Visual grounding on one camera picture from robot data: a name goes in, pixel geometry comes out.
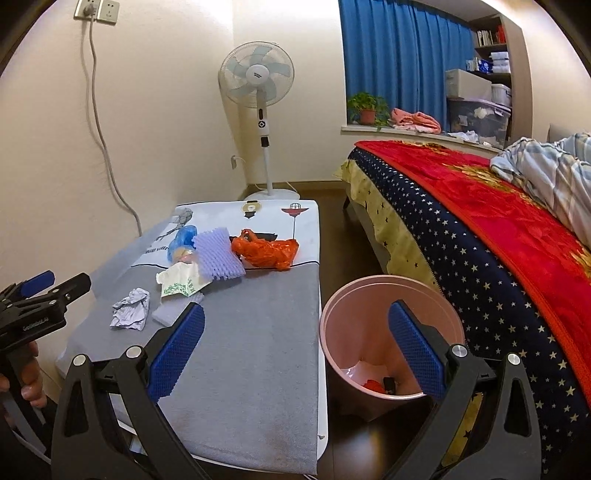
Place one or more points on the blue white packets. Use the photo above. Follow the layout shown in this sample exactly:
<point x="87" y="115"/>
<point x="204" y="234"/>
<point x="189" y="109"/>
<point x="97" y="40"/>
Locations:
<point x="480" y="66"/>

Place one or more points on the row of books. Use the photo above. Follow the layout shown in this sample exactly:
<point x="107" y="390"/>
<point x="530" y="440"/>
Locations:
<point x="489" y="36"/>

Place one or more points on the pink plastic bin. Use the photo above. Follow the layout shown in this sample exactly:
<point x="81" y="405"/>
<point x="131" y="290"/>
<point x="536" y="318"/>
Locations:
<point x="351" y="323"/>

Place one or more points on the white standing fan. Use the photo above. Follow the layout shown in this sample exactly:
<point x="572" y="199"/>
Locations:
<point x="258" y="74"/>

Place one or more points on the clear storage box purple lid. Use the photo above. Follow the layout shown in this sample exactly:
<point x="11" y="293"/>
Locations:
<point x="475" y="124"/>

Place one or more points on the navy star bed sheet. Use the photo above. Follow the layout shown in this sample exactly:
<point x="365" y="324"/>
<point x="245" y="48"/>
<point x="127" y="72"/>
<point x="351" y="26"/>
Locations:
<point x="461" y="277"/>

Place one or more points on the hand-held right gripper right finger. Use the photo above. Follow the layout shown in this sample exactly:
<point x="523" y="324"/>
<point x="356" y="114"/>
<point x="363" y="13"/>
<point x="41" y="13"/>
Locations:
<point x="415" y="350"/>

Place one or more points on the blue striped duvet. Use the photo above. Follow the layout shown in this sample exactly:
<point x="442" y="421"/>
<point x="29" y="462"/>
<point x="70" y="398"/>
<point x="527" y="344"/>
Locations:
<point x="545" y="170"/>

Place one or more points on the small low wall socket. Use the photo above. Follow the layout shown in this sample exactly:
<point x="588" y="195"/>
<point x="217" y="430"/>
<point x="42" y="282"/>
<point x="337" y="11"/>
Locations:
<point x="234" y="162"/>

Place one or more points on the white double wall socket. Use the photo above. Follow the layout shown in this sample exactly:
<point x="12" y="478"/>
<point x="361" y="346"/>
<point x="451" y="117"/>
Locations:
<point x="104" y="10"/>

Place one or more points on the white paper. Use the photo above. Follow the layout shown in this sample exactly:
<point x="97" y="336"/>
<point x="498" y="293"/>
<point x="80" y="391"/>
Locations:
<point x="131" y="309"/>

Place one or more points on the blue plastic bag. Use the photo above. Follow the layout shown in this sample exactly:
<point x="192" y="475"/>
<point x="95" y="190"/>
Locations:
<point x="184" y="237"/>

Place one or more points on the red floral blanket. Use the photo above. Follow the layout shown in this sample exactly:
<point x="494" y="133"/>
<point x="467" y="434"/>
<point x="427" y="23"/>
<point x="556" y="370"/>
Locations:
<point x="485" y="207"/>

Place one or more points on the wooden bookshelf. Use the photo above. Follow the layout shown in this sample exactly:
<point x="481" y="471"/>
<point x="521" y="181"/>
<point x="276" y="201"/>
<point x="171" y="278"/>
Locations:
<point x="517" y="69"/>

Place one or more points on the yellow bed skirt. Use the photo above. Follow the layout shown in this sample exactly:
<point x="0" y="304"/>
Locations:
<point x="369" y="203"/>

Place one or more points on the green potted plant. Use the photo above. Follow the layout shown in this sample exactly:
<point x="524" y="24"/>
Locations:
<point x="367" y="115"/>

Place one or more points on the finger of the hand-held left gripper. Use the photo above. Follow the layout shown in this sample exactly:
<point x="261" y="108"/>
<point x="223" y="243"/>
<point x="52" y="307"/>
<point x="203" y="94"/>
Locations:
<point x="69" y="286"/>
<point x="37" y="280"/>

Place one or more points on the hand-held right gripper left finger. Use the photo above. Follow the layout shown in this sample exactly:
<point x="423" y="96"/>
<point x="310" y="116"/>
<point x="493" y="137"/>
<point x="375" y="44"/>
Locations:
<point x="178" y="355"/>

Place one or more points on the pink folded cloth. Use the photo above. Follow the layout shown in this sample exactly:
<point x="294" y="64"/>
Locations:
<point x="415" y="121"/>

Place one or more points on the black patterned wrapper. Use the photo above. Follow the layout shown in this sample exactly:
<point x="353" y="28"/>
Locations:
<point x="390" y="385"/>

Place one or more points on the grey headboard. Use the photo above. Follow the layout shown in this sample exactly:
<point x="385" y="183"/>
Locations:
<point x="558" y="131"/>

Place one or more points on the white folding table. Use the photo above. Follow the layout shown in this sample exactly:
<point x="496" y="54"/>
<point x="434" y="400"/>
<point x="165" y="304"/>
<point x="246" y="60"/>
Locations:
<point x="324" y="438"/>

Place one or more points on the blue curtain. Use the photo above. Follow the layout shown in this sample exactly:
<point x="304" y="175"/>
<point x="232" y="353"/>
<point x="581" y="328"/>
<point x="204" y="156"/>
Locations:
<point x="406" y="55"/>

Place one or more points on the orange plastic bag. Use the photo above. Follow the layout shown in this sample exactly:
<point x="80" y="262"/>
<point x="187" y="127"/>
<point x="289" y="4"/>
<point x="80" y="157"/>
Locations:
<point x="263" y="251"/>

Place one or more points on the white cloth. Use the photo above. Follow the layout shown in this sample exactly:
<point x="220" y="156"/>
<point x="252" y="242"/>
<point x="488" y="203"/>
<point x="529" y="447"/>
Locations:
<point x="464" y="135"/>

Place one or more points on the person's left hand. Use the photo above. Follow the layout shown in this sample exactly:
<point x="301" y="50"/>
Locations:
<point x="32" y="383"/>

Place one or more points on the red wrapper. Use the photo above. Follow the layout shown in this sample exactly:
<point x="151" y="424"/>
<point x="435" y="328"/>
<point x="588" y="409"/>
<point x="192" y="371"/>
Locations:
<point x="373" y="386"/>

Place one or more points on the stack of white boxes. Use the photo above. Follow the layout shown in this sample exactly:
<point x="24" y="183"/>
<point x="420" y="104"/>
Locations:
<point x="500" y="62"/>

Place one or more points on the white plastic container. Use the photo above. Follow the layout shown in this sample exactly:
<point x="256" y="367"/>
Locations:
<point x="502" y="94"/>

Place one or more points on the grey cardboard box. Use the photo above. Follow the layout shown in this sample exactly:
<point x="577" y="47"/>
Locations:
<point x="466" y="83"/>

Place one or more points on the green print paper packet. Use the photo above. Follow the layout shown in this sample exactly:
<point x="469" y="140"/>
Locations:
<point x="180" y="279"/>

